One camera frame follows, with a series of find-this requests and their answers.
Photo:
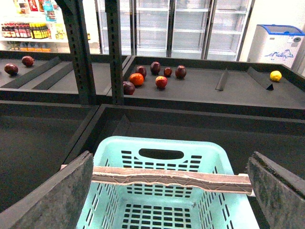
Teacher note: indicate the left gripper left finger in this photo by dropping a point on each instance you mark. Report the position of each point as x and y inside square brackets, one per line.
[57, 203]

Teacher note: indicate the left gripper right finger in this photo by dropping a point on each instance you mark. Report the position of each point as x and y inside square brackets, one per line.
[279, 192]

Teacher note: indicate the light blue plastic basket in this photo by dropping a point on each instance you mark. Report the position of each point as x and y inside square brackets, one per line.
[140, 206]

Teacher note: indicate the red yellow apple on shelf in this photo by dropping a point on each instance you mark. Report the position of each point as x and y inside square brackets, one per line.
[161, 82]

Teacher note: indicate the grey shelf divider right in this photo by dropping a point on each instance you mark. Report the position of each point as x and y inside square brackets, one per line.
[260, 79]

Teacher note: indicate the grey shelf divider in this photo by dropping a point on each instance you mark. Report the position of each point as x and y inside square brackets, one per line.
[260, 79]
[222, 81]

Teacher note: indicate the yellow lemon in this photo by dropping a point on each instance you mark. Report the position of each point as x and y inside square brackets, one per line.
[275, 76]

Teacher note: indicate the grey shelf divider left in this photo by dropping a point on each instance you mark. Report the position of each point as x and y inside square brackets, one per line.
[222, 81]

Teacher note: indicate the dark red fruit front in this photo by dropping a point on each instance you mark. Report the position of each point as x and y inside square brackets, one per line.
[128, 88]

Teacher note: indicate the dark red fruit far left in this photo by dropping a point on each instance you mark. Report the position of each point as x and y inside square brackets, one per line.
[11, 69]

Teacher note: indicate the dark red fruit upper left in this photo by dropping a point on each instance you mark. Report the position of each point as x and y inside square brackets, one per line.
[28, 61]

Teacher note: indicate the orange tomato fruit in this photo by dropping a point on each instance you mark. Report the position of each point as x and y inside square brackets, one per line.
[136, 79]

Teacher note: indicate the white blue chest freezer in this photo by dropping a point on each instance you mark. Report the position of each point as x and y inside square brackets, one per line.
[278, 44]

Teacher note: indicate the dark red fruit back left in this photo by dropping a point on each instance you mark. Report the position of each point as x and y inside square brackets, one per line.
[141, 70]

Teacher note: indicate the dark red fruit back right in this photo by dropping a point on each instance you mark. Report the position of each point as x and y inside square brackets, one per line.
[180, 72]

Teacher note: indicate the small dark red fruit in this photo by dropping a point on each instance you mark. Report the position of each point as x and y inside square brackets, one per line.
[167, 72]

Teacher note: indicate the dark red fruit back middle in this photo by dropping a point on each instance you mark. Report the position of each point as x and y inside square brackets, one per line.
[155, 68]

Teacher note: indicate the yellow label bottles row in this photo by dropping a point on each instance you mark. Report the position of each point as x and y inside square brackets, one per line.
[39, 30]

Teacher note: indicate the dark sauce bottles row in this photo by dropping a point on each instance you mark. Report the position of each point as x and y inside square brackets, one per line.
[15, 30]

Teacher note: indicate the glass door refrigerator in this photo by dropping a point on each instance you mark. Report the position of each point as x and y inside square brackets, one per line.
[191, 29]

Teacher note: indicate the dark metal rack post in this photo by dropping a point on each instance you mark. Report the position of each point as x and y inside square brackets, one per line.
[112, 9]
[74, 20]

